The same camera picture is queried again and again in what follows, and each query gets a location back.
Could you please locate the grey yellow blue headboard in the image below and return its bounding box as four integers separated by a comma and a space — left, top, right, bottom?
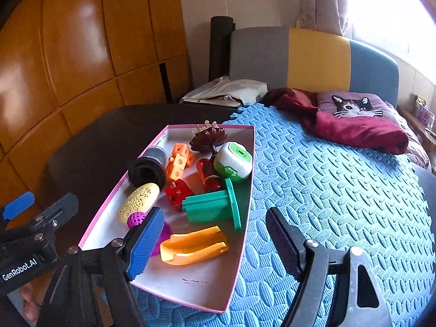
229, 27, 400, 105

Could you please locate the magenta plastic suction toy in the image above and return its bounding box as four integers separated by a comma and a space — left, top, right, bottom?
126, 211, 173, 257

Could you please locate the person left hand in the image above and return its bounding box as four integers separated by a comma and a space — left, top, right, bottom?
19, 283, 41, 326

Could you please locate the wooden desk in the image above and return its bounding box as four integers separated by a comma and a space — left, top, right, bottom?
397, 105, 435, 174

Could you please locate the orange cube block toy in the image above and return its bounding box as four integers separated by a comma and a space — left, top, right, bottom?
165, 143, 194, 181

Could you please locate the pink shallow cardboard box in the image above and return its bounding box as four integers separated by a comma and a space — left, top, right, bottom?
79, 124, 255, 313

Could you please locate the dark red blanket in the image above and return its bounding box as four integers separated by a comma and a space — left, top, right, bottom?
261, 87, 409, 154

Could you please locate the pink gift box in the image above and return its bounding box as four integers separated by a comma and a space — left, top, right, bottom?
414, 95, 435, 130

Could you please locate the purple cat pillow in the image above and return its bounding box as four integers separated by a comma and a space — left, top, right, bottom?
317, 92, 396, 123

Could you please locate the blue foam puzzle mat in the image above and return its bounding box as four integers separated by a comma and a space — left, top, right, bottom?
138, 105, 435, 326

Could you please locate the brown scalp massager comb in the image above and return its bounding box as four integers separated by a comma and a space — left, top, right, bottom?
189, 120, 228, 155

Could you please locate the pink curtain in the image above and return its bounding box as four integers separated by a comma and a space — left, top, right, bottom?
296, 0, 348, 36

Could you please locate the white green soap dispenser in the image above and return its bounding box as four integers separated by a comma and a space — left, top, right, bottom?
214, 142, 253, 182

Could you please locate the red puzzle piece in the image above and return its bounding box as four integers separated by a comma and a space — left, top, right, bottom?
164, 179, 194, 211

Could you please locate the pink striped duvet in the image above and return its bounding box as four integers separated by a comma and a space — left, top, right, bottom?
386, 102, 431, 170

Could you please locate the black lens with clear cap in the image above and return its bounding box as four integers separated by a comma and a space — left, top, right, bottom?
127, 146, 167, 190

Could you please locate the green plastic spool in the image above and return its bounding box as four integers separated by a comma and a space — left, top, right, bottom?
182, 179, 242, 232

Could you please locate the wooden wardrobe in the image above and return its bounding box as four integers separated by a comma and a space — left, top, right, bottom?
1, 0, 192, 223

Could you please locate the black rolled mat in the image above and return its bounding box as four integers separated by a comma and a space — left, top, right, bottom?
208, 16, 236, 81

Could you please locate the beige folded cloth bag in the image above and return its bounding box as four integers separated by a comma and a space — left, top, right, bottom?
181, 76, 268, 108

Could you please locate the orange plastic clip piece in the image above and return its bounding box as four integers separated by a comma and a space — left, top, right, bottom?
160, 226, 229, 266

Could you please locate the red metallic cylinder case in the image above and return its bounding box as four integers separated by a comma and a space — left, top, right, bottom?
196, 158, 222, 193

